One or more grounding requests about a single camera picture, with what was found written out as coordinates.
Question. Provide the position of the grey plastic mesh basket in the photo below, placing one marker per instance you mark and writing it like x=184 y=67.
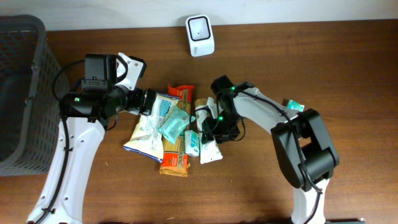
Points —
x=29 y=110

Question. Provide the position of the small teal white tissue pack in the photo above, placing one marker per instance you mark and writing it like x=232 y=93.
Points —
x=192 y=143

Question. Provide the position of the teal kleenex tissue pack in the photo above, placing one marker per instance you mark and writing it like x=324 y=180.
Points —
x=293 y=105

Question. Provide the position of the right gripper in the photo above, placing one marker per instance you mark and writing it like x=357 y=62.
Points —
x=210 y=130

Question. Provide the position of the orange spaghetti packet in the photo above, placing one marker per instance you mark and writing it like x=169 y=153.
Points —
x=175 y=161

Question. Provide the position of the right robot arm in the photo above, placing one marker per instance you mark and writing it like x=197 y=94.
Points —
x=305 y=152

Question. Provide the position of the white barcode scanner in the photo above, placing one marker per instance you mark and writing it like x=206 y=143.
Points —
x=200 y=35

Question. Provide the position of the teal wipes packet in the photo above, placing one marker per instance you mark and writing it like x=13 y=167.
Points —
x=175 y=124

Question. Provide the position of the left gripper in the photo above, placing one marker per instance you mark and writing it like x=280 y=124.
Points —
x=138 y=105

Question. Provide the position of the white tube with cork cap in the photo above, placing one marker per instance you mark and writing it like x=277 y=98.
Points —
x=209 y=152

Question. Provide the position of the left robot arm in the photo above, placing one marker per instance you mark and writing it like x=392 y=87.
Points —
x=107 y=88

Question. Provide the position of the white blue snack bag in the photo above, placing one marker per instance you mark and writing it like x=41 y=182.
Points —
x=146 y=139

